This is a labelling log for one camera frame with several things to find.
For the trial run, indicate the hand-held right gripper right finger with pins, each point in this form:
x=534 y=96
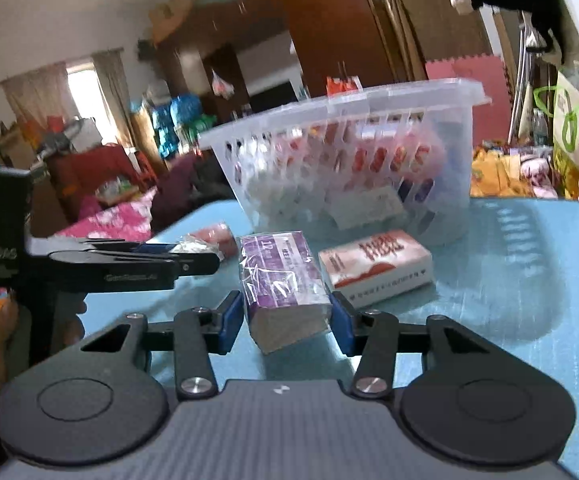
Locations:
x=343 y=325

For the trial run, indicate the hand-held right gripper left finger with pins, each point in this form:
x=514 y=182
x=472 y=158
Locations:
x=232 y=320

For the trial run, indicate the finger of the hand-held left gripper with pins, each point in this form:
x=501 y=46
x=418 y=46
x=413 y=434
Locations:
x=157 y=248
x=194 y=264

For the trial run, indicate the red plastic-wrapped packet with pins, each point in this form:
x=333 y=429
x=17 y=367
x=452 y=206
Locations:
x=217 y=237

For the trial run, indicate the purple tissue pack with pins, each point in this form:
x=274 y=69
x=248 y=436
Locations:
x=279 y=280

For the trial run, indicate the white plastic basket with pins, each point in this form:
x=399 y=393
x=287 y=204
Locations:
x=449 y=150

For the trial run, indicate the pink floral blanket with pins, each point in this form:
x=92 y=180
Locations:
x=114 y=220

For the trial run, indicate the red white tissue pack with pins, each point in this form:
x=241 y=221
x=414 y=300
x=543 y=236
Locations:
x=374 y=265

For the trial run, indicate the red chair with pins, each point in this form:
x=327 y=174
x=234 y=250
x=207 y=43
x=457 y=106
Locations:
x=99 y=167

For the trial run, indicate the beige curtains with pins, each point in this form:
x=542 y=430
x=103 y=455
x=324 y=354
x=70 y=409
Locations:
x=29 y=95

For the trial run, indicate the blue plastic bag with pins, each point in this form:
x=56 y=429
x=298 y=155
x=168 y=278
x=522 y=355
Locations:
x=182 y=117

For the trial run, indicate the tall red box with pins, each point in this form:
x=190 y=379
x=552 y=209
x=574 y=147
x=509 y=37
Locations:
x=374 y=155

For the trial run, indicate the pink plastic bag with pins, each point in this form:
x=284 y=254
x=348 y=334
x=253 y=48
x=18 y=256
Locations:
x=222 y=85

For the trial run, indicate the orange yellow blanket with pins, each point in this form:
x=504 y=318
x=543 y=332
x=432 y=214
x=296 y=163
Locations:
x=504 y=175

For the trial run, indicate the red white plastic bag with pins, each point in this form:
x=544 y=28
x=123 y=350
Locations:
x=343 y=85

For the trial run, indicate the wooden wardrobe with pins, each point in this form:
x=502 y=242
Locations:
x=319 y=25

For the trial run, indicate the pink foam mat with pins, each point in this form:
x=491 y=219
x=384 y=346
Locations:
x=484 y=90

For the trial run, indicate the plastic bottle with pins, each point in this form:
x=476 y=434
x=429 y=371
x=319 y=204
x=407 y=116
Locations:
x=540 y=127

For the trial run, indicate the metal hanger rods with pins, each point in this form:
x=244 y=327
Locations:
x=519 y=85

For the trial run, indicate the wooden sticks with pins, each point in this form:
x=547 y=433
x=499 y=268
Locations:
x=394 y=30

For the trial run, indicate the green white bag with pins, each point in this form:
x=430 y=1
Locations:
x=577 y=120

